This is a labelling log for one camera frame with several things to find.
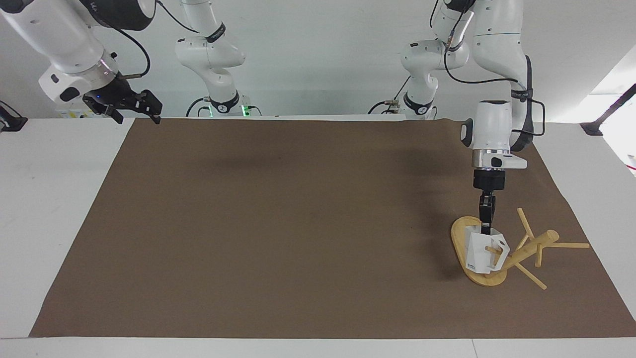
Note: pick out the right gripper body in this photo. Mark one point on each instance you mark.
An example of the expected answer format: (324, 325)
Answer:
(113, 90)

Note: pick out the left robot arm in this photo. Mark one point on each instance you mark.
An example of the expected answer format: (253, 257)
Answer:
(497, 44)

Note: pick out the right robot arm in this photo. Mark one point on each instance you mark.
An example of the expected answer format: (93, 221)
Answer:
(64, 40)

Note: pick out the white cup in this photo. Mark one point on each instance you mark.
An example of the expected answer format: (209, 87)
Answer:
(479, 251)

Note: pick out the wooden cup rack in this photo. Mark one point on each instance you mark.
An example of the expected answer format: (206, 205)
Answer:
(529, 251)

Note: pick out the black stand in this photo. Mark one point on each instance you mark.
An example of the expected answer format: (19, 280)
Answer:
(12, 121)
(608, 112)

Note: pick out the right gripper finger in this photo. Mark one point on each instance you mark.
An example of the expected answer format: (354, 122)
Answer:
(148, 103)
(107, 110)

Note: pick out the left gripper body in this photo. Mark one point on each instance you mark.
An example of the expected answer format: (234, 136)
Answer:
(489, 180)

